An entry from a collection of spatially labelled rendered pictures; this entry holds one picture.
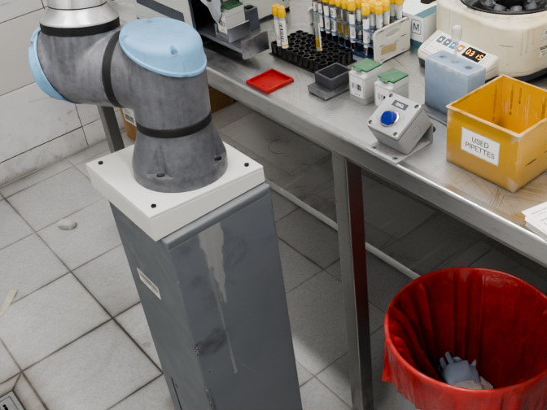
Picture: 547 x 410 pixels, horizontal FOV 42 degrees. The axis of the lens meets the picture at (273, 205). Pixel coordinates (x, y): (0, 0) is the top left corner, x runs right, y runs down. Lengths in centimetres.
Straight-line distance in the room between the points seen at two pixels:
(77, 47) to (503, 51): 73
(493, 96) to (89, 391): 138
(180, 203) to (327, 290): 119
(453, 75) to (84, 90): 59
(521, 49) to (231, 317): 69
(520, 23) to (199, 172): 63
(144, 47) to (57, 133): 208
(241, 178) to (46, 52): 34
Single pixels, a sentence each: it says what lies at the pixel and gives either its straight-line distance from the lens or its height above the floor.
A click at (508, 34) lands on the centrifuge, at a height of 98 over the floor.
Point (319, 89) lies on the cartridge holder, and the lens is 137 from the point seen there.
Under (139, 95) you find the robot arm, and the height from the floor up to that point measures 107.
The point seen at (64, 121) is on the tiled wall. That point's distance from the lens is 308.
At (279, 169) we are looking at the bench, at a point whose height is 27.
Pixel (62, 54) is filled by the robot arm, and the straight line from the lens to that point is 110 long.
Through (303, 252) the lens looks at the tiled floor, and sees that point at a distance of 235.
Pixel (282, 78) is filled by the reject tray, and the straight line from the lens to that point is 146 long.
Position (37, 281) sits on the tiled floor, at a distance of 252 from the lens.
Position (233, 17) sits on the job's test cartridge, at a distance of 154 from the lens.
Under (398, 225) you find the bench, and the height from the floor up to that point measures 27.
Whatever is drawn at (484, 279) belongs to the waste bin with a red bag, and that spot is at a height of 42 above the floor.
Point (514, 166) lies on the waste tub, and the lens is 109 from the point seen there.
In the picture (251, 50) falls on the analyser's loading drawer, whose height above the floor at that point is 91.
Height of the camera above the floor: 154
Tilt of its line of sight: 37 degrees down
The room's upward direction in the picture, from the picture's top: 8 degrees counter-clockwise
